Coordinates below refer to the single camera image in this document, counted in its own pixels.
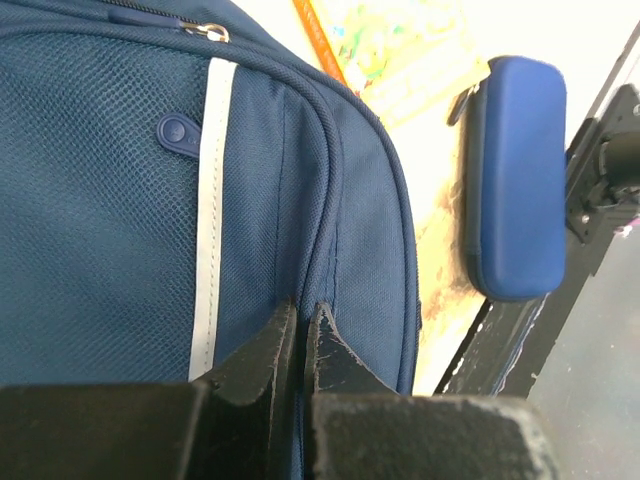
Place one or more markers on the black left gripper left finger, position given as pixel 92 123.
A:
pixel 233 422

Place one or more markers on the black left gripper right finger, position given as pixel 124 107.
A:
pixel 358 428

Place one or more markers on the navy blue student backpack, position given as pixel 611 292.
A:
pixel 171 174

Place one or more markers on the blue zippered pencil case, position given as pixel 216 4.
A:
pixel 515 180

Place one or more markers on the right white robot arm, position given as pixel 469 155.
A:
pixel 618 165

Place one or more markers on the orange Treehouse book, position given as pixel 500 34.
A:
pixel 399 57

